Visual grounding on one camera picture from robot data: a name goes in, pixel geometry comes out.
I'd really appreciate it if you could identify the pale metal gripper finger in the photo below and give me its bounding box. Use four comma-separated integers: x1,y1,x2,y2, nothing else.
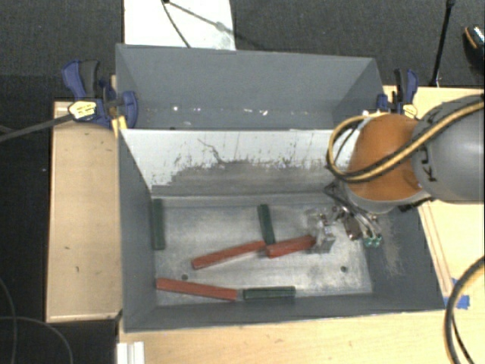
305,208,331,230
314,223,338,254

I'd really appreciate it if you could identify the red-brown flat block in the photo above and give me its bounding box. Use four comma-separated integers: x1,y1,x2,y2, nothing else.
190,240,267,271
264,234,318,259
155,277,239,303

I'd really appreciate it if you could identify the dark green flat block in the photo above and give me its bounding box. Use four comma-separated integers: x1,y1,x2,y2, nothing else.
257,203,277,245
151,198,167,251
242,285,297,301

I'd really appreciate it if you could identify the grey metal bin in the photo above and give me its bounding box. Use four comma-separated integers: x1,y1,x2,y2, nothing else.
114,42,446,333

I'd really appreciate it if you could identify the pale wood board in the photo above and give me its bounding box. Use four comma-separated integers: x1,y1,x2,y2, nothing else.
45,100,124,324

